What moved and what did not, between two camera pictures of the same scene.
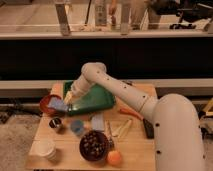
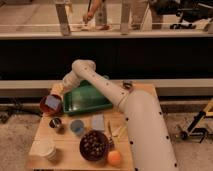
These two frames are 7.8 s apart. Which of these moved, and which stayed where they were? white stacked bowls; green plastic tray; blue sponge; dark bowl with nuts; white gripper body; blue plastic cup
Moved: blue sponge; white gripper body
Stayed: blue plastic cup; green plastic tray; dark bowl with nuts; white stacked bowls
